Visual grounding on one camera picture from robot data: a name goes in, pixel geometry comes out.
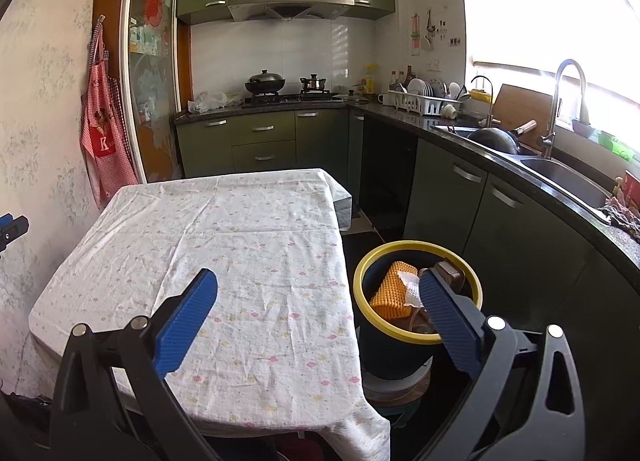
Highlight wooden cutting board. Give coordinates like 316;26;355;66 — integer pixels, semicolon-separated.
492;84;553;147

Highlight black countertop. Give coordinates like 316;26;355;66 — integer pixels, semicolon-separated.
174;94;640;287

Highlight red checkered apron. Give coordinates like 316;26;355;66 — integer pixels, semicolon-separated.
80;16;140;209

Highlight teal wooden stool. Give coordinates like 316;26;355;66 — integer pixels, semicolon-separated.
362;361;433;429

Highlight white plastic bags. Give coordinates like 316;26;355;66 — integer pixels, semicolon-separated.
187;90;241;114

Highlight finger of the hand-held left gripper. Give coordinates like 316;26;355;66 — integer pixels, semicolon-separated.
0;214;29;254

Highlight patterned rag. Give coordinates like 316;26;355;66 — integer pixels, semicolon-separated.
597;191;640;237

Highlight frosted glass sliding door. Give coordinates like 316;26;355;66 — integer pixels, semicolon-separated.
120;0;183;182

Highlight thin arched faucet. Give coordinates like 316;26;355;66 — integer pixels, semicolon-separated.
470;75;495;122

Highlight green plastic container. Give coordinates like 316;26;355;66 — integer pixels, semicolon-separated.
597;130;636;162

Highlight white dish rack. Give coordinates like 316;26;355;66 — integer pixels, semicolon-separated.
390;78;463;117

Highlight steel sink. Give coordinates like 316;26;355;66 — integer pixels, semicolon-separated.
432;124;616;209

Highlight tall steel faucet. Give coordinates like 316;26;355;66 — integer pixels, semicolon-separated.
542;58;591;160

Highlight black wok with lid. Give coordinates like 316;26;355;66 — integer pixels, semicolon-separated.
244;69;287;94

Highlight clear plastic cup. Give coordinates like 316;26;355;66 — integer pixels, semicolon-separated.
407;306;438;334

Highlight dark wok with handle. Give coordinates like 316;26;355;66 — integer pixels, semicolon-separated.
465;120;538;154

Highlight brown packet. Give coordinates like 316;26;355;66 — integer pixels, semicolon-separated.
420;262;466;289

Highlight gas stove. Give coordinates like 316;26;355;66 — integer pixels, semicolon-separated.
241;91;346;107

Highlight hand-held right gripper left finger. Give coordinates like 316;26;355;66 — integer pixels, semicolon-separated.
50;267;221;461

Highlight green lower kitchen cabinets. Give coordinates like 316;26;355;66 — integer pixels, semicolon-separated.
175;108;640;461

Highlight white tissue paper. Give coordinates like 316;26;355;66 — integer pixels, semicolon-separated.
397;273;426;308

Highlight bright window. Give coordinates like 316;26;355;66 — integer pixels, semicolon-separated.
457;0;640;142

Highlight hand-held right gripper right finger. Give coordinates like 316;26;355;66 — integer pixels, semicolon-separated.
415;268;586;461

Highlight yellow rim trash bin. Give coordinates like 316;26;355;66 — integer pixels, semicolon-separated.
352;240;484;382

